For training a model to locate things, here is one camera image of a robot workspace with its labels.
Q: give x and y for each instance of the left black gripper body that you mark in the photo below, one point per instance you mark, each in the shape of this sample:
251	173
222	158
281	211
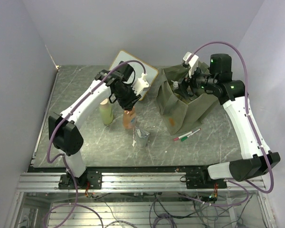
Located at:
127	97

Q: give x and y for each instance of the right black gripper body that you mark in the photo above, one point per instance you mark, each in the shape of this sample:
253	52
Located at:
198	80

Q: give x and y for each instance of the yellow-green pump bottle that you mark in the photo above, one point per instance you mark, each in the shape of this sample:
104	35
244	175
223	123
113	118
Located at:
174	85

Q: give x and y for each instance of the orange bottle pink cap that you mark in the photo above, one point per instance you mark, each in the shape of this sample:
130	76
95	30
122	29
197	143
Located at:
129	118

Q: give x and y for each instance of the olive canvas bag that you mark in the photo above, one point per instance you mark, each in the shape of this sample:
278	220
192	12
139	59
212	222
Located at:
180	115

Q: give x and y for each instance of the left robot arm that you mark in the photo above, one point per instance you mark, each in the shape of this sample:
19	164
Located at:
65	139

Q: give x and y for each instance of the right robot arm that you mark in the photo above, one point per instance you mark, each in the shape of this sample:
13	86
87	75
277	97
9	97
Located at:
257	159

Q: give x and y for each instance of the green bottle beige cap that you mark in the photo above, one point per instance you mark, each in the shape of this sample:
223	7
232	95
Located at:
106	112

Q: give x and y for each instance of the red marker pen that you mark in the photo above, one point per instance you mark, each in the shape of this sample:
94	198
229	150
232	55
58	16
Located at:
186	135

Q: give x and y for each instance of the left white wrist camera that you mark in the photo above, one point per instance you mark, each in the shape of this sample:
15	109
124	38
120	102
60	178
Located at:
140	84

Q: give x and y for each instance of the aluminium mounting rail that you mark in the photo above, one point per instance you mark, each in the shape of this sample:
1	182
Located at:
132	180

